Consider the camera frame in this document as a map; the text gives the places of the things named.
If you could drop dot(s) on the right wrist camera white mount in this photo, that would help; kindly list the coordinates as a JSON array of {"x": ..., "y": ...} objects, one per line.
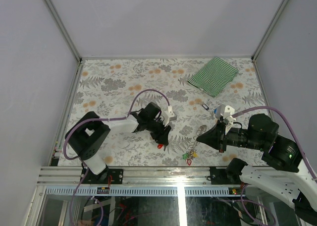
[{"x": 225, "y": 112}]

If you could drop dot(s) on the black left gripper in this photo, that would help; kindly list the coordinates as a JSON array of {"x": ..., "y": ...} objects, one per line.
[{"x": 162, "y": 137}]

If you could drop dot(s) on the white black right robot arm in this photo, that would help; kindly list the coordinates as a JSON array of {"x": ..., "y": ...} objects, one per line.
[{"x": 280, "y": 153}]

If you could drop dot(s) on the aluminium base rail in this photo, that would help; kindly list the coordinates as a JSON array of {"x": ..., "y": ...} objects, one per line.
[{"x": 139, "y": 181}]

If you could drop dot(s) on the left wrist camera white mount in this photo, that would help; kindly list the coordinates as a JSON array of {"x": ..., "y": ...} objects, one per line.
[{"x": 168, "y": 115}]

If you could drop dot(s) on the green white striped cloth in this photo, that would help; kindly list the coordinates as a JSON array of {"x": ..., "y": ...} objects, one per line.
[{"x": 213, "y": 77}]

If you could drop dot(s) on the floral tablecloth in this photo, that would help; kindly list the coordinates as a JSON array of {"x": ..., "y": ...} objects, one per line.
[{"x": 111, "y": 87}]

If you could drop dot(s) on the key with black tag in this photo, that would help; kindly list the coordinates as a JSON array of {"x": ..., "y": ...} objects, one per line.
[{"x": 204, "y": 106}]

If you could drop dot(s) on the green key tag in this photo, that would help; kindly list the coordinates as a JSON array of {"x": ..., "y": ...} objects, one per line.
[{"x": 185, "y": 156}]

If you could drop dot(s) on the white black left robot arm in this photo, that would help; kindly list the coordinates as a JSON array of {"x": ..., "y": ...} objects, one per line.
[{"x": 91, "y": 131}]

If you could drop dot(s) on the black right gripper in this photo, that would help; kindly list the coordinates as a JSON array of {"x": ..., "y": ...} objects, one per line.
[{"x": 215, "y": 137}]

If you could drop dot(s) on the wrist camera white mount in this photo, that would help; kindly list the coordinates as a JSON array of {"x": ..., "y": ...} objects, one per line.
[
  {"x": 168, "y": 115},
  {"x": 225, "y": 112}
]

